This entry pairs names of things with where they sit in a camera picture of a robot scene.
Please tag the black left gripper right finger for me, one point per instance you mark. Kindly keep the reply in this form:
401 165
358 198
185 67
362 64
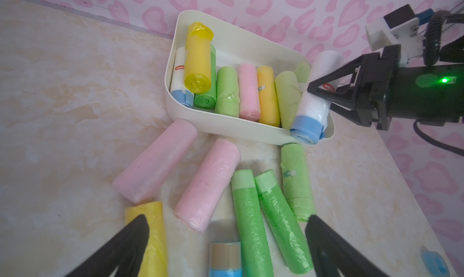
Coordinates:
333 256

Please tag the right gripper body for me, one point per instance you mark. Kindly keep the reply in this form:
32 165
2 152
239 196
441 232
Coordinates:
430 94

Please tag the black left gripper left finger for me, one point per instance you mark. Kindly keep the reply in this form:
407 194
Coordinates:
121 256

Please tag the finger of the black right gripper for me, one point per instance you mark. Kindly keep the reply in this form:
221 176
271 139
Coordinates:
334 80

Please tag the yellow trash bag roll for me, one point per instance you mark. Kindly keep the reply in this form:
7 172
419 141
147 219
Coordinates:
197 68
155 260

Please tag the white roll with blue end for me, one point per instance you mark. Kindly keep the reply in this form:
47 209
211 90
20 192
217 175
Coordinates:
310 124

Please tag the light green roll front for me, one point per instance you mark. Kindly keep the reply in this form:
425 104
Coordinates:
288 96

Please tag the light green roll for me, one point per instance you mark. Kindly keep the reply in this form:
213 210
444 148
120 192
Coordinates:
302 72
288 96
296 183

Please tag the large yellow roll front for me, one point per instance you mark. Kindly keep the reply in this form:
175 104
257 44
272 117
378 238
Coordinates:
270 114

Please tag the pink roll with white label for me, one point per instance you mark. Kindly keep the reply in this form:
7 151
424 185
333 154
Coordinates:
249 93

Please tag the blue trash bag roll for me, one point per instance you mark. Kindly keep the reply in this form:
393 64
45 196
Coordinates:
225 259

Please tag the bright green roll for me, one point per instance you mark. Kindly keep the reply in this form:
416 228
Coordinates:
207 100

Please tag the green trash bag roll right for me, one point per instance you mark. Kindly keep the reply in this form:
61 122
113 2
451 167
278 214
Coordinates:
283 224

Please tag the green trash bag roll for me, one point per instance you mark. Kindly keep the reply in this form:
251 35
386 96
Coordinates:
283 224
256 256

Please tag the pink trash bag roll left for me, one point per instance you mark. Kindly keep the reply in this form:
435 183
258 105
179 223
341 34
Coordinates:
142 179

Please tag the pink trash bag roll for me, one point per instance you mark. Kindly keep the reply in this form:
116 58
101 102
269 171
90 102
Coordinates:
199 201
142 179

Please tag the green trash bag roll left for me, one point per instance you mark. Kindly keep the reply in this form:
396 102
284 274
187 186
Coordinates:
256 256

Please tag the pink trash bag roll right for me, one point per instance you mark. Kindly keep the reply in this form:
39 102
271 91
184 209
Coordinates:
199 201

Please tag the white plastic storage box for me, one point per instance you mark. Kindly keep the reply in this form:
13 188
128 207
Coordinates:
234 46

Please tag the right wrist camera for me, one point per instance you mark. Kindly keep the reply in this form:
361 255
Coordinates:
402 27

